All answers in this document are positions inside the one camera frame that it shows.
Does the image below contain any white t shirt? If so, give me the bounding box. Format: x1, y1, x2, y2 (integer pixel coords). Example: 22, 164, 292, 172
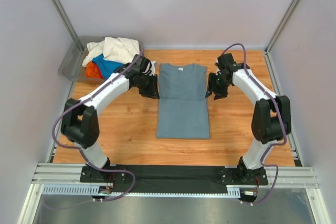
82, 37, 140, 68

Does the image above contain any left aluminium corner post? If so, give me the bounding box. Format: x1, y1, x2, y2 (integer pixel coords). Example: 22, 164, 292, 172
51, 0, 84, 51

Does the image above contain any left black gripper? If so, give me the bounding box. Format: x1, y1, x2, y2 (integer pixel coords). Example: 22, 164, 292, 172
135, 73, 160, 100

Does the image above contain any aluminium rail frame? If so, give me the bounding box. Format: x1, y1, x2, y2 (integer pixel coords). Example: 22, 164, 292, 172
32, 163, 319, 189

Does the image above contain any orange t shirt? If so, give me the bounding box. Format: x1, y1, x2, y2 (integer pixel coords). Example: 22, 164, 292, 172
85, 61, 103, 79

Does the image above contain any grey plastic bin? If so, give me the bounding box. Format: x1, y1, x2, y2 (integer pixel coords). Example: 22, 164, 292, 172
58, 36, 143, 83

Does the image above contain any grey-blue t shirt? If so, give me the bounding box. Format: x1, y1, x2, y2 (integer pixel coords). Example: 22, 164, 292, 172
156, 63, 210, 140

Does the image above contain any grey slotted cable duct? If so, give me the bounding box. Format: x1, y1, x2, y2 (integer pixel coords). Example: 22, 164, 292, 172
41, 184, 240, 198

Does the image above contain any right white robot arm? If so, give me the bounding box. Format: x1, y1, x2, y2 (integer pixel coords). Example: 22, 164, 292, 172
206, 53, 291, 184

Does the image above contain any right aluminium corner post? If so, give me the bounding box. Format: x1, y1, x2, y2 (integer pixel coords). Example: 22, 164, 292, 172
265, 0, 301, 53

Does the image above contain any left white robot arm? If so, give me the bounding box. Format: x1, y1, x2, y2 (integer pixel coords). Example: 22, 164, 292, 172
60, 55, 160, 183

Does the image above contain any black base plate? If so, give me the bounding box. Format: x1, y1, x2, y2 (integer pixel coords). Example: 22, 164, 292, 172
80, 165, 268, 194

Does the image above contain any blue t shirt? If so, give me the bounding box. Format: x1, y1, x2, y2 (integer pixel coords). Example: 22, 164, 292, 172
92, 54, 123, 79

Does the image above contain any aluminium corner post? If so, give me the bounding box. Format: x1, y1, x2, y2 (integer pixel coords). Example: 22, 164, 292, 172
51, 0, 84, 51
265, 0, 301, 53

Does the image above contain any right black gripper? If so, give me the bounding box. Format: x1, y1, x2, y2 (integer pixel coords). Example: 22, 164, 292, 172
205, 73, 230, 101

